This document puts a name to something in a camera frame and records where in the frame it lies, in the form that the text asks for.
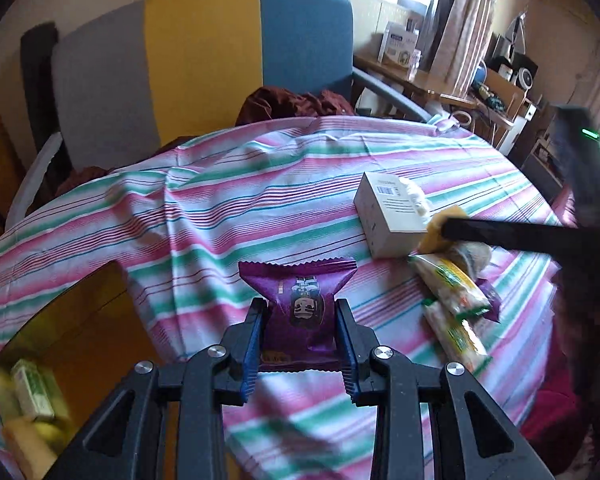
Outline white cardboard box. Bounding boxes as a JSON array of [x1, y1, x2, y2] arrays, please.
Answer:
[[353, 172, 429, 259]]

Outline purple snack packet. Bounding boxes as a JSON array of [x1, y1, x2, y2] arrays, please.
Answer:
[[238, 258, 358, 373], [477, 278, 502, 323]]

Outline small yellow sponge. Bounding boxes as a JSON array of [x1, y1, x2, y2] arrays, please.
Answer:
[[3, 418, 57, 480]]

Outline dark red blanket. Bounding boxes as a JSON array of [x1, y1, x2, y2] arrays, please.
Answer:
[[519, 184, 596, 461]]

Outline lower rice cracker packet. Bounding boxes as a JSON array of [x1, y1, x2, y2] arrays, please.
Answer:
[[422, 298, 491, 375]]

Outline rice cracker packet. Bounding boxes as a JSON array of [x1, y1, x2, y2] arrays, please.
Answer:
[[422, 298, 491, 375], [408, 254, 490, 321]]

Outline small green white box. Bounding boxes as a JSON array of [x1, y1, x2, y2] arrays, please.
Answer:
[[12, 359, 56, 422]]

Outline maroon gold storage box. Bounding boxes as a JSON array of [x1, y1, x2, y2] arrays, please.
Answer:
[[0, 261, 175, 457]]

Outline grey knitted cloth roll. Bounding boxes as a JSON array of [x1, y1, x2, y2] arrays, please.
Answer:
[[444, 242, 492, 280]]

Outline upper rice cracker packet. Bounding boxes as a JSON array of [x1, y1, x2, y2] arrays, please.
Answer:
[[408, 254, 490, 321]]

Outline small white plastic wad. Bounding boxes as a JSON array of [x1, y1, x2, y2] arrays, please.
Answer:
[[399, 177, 431, 222]]

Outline wooden desk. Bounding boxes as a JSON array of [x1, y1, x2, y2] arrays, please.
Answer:
[[353, 54, 478, 110]]

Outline pink patterned curtain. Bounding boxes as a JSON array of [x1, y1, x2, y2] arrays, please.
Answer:
[[429, 0, 496, 96]]

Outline white product box on desk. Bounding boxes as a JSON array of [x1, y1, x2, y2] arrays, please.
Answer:
[[377, 22, 419, 68]]

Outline dark red clothing on chair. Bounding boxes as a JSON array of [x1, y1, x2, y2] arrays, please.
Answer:
[[235, 86, 356, 127]]

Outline grey yellow blue chair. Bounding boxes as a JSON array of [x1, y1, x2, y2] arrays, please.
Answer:
[[6, 0, 429, 226]]

